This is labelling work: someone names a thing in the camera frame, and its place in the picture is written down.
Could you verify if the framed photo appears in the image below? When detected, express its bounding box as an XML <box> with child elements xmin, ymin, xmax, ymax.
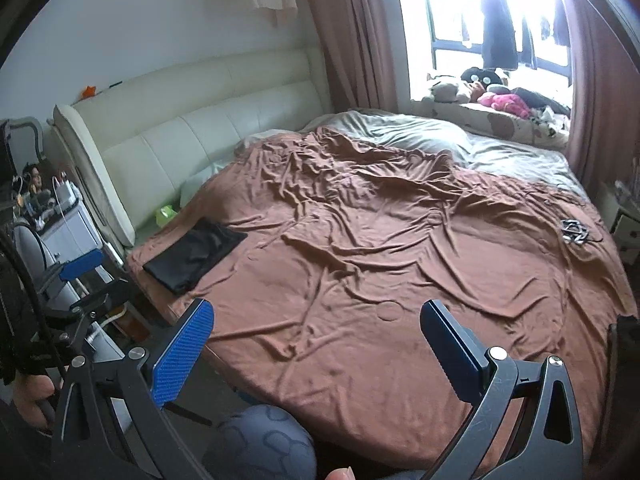
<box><xmin>22</xmin><ymin>160</ymin><xmax>51</xmax><ymax>196</ymax></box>

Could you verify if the window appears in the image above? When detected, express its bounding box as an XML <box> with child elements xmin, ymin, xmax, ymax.
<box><xmin>395</xmin><ymin>0</ymin><xmax>576</xmax><ymax>91</ymax></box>

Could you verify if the beige plush toy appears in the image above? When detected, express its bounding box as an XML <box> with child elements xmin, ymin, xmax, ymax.
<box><xmin>430</xmin><ymin>77</ymin><xmax>488</xmax><ymax>103</ymax></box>

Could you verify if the pale grey duvet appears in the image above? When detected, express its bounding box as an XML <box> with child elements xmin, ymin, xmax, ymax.
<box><xmin>235</xmin><ymin>109</ymin><xmax>586</xmax><ymax>196</ymax></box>

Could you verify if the pink curtain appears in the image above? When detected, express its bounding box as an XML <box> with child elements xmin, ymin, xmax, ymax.
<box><xmin>552</xmin><ymin>0</ymin><xmax>640</xmax><ymax>186</ymax></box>
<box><xmin>297</xmin><ymin>0</ymin><xmax>416</xmax><ymax>113</ymax></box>

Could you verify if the pink plush toy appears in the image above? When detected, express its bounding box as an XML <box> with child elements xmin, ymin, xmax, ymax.
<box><xmin>477</xmin><ymin>91</ymin><xmax>531</xmax><ymax>116</ymax></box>

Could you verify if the dark cloth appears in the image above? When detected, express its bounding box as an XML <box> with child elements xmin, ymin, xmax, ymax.
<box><xmin>510</xmin><ymin>87</ymin><xmax>573</xmax><ymax>111</ymax></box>

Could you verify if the cream padded headboard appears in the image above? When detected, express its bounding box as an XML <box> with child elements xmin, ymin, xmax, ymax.
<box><xmin>52</xmin><ymin>46</ymin><xmax>333</xmax><ymax>248</ymax></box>

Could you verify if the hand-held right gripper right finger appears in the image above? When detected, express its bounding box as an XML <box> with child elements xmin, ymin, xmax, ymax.
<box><xmin>420</xmin><ymin>300</ymin><xmax>596</xmax><ymax>480</ymax></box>

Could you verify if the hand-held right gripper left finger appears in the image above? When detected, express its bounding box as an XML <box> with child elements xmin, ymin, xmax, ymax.
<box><xmin>50</xmin><ymin>298</ymin><xmax>216</xmax><ymax>480</ymax></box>

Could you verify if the black and white plush toy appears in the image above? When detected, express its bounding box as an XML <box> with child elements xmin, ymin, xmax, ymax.
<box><xmin>530</xmin><ymin>107</ymin><xmax>571</xmax><ymax>126</ymax></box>

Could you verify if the person's left hand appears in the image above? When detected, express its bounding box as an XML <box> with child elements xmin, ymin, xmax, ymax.
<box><xmin>10</xmin><ymin>367</ymin><xmax>63</xmax><ymax>431</ymax></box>

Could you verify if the grey chair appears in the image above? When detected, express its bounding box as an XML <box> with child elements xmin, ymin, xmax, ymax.
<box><xmin>10</xmin><ymin>220</ymin><xmax>56</xmax><ymax>291</ymax></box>

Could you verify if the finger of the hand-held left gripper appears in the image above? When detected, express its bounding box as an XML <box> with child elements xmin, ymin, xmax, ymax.
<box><xmin>42</xmin><ymin>249</ymin><xmax>106</xmax><ymax>292</ymax></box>
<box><xmin>45</xmin><ymin>277</ymin><xmax>132</xmax><ymax>331</ymax></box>

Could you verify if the bed with brown sheet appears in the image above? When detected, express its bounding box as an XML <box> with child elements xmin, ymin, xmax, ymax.
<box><xmin>125</xmin><ymin>127</ymin><xmax>638</xmax><ymax>466</ymax></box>

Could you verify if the stack of dark folded clothes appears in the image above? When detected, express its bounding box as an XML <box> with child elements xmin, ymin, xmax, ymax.
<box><xmin>605</xmin><ymin>314</ymin><xmax>640</xmax><ymax>411</ymax></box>

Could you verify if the printed cushion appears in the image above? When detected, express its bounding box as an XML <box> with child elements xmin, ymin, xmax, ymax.
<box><xmin>417</xmin><ymin>97</ymin><xmax>571</xmax><ymax>148</ymax></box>

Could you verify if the white nightstand with drawer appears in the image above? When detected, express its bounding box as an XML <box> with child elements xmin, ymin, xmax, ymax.
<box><xmin>600</xmin><ymin>180</ymin><xmax>640</xmax><ymax>251</ymax></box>

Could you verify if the white bedside cabinet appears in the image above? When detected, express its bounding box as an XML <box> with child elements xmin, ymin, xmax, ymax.
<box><xmin>37</xmin><ymin>200</ymin><xmax>118</xmax><ymax>273</ymax></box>

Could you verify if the black t-shirt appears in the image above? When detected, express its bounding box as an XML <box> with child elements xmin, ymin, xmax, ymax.
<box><xmin>142</xmin><ymin>217</ymin><xmax>249</xmax><ymax>295</ymax></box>

